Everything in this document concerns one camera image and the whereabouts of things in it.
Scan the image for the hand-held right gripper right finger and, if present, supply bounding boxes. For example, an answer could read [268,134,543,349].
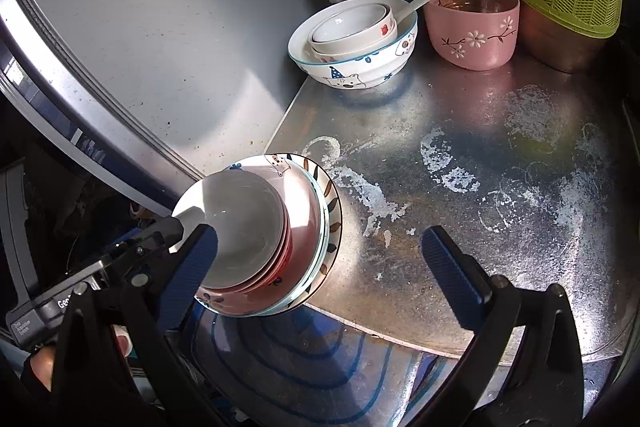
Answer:
[421,226,586,427]

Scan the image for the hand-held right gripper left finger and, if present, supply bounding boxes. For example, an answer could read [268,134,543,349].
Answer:
[50,223,221,427]

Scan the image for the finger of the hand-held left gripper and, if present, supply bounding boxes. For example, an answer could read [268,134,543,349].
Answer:
[102,216,188,280]

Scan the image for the white leaf pattern plate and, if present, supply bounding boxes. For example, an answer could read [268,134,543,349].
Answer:
[220,154,344,316]

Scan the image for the white bear print plate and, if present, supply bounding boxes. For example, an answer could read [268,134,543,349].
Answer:
[196,152,323,314]
[197,154,331,315]

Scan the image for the person's left hand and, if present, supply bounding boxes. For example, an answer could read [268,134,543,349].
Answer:
[20,324,133,395]

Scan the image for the grey refrigerator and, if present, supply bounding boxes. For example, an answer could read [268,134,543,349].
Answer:
[0,0,321,218]

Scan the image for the large bear print bowl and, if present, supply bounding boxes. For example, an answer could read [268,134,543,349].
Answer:
[287,0,418,90]

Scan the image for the pink floral bowl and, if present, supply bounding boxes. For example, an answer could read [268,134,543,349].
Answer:
[419,0,521,72]

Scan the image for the small white bowl red print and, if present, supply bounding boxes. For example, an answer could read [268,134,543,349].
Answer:
[311,9,398,55]

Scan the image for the metal bowl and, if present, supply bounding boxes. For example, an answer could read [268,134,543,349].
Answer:
[517,2,613,74]

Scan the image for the small plain white bowl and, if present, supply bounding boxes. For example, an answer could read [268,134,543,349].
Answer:
[309,3,390,44]

